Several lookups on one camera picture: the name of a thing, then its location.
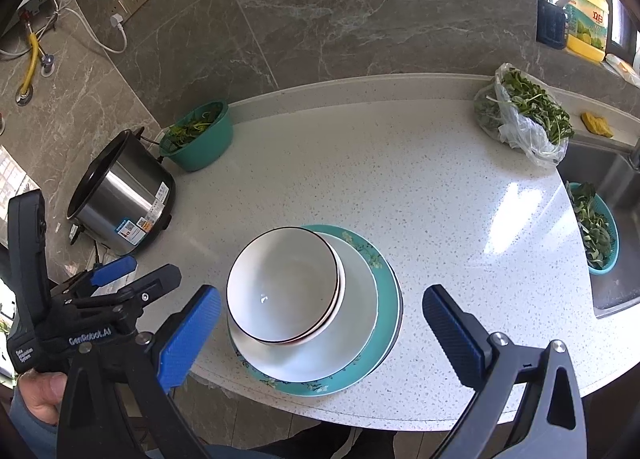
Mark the yellow sponge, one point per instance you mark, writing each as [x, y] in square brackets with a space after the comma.
[596, 125]

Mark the steel sink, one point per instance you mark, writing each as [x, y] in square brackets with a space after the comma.
[603, 185]

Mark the teal basin in sink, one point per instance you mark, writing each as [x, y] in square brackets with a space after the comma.
[597, 227]

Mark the small white bowl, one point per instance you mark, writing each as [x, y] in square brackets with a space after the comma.
[285, 284]

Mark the left hand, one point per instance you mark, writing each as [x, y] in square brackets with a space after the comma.
[42, 394]

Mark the plastic bag of greens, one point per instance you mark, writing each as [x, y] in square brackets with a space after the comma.
[517, 110]

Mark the teal basin by wall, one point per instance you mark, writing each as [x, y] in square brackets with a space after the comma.
[199, 138]

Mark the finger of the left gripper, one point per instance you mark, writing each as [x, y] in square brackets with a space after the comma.
[150, 287]
[105, 274]

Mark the teal floral plate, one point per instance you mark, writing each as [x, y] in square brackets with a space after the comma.
[356, 343]
[386, 330]

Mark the left forearm grey sleeve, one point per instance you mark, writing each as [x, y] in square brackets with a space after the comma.
[39, 437]

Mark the steel rice cooker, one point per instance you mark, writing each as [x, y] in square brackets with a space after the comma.
[125, 198]

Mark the teal floral plate on counter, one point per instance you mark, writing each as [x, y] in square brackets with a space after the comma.
[356, 343]

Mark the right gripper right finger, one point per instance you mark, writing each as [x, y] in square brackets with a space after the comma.
[550, 420]

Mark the red floral white bowl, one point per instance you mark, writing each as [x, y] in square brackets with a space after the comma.
[336, 303]

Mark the dark blue container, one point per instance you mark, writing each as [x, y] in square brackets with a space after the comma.
[551, 24]

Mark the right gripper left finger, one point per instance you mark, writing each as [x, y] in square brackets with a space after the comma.
[93, 422]

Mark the large white bowl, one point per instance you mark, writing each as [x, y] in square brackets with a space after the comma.
[302, 304]

